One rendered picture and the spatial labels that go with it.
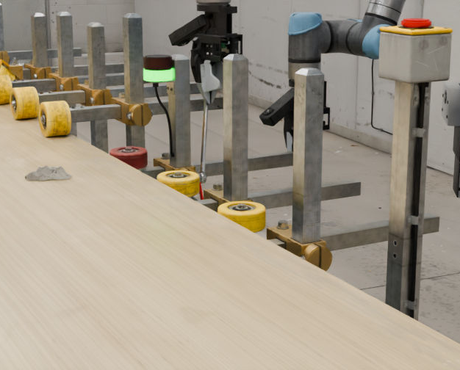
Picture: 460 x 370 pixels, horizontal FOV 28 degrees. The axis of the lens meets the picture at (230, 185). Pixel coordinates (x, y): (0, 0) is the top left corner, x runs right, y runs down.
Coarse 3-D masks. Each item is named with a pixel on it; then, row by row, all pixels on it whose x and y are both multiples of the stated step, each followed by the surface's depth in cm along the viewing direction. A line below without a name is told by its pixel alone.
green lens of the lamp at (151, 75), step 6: (144, 72) 189; (150, 72) 188; (156, 72) 188; (162, 72) 188; (168, 72) 189; (144, 78) 190; (150, 78) 188; (156, 78) 188; (162, 78) 188; (168, 78) 189
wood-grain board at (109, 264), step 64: (0, 128) 222; (0, 192) 164; (64, 192) 164; (128, 192) 164; (0, 256) 131; (64, 256) 131; (128, 256) 131; (192, 256) 131; (256, 256) 131; (0, 320) 108; (64, 320) 108; (128, 320) 108; (192, 320) 108; (256, 320) 108; (320, 320) 108; (384, 320) 108
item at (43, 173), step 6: (42, 168) 175; (48, 168) 175; (54, 168) 177; (60, 168) 174; (30, 174) 173; (36, 174) 174; (42, 174) 174; (48, 174) 175; (54, 174) 174; (60, 174) 174; (66, 174) 175; (36, 180) 172; (42, 180) 172
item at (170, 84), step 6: (156, 54) 192; (162, 54) 192; (156, 84) 190; (168, 84) 193; (174, 84) 191; (156, 90) 191; (168, 90) 194; (174, 90) 191; (168, 120) 194; (168, 126) 194
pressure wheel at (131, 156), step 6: (114, 150) 195; (120, 150) 196; (126, 150) 195; (132, 150) 195; (138, 150) 196; (144, 150) 195; (114, 156) 193; (120, 156) 192; (126, 156) 192; (132, 156) 192; (138, 156) 193; (144, 156) 194; (126, 162) 192; (132, 162) 192; (138, 162) 193; (144, 162) 194; (138, 168) 193
